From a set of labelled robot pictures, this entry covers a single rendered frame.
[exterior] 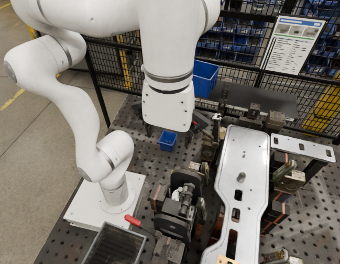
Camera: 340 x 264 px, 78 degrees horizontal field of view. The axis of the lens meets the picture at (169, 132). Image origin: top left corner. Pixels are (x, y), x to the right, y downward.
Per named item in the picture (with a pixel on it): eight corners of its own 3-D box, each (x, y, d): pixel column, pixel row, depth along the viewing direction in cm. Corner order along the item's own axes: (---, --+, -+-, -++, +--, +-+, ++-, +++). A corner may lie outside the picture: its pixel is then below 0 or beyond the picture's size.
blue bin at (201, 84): (207, 99, 123) (210, 80, 113) (162, 84, 133) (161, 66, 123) (216, 84, 133) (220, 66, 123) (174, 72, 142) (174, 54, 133)
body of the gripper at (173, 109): (132, 80, 35) (140, 126, 44) (191, 92, 33) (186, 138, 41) (150, 59, 40) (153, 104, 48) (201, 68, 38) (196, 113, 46)
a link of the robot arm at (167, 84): (132, 72, 33) (134, 87, 36) (185, 82, 31) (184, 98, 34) (152, 48, 39) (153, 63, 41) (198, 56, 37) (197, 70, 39)
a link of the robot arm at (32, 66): (130, 162, 84) (99, 193, 75) (112, 154, 91) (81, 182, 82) (63, 30, 56) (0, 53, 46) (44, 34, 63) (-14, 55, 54)
